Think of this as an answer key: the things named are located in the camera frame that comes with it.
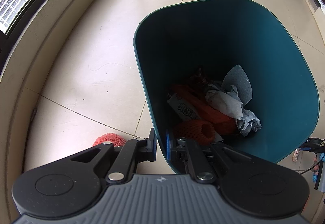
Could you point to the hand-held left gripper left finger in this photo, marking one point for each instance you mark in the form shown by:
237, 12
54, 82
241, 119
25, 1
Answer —
152, 146

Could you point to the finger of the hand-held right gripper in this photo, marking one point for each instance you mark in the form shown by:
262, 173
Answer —
306, 148

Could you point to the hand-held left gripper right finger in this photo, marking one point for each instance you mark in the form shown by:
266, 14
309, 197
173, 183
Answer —
168, 144

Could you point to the orange foam fruit net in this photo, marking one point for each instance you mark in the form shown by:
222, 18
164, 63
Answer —
190, 130

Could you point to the white purple snack packet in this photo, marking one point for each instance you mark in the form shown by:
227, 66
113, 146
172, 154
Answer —
182, 107

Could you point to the red plastic bag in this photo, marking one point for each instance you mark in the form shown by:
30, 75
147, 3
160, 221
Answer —
203, 109

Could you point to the large white tissue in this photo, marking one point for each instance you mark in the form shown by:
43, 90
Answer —
223, 102

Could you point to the dark brown wrapper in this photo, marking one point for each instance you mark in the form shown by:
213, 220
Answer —
201, 75

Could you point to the dark teal trash bin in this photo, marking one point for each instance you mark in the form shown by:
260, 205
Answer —
279, 61

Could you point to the teal paper sheet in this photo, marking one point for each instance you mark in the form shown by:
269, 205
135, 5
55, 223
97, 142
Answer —
240, 79

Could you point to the person's right hand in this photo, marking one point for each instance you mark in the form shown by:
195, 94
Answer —
317, 160

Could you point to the small pink packet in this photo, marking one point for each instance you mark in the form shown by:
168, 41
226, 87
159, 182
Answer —
296, 155

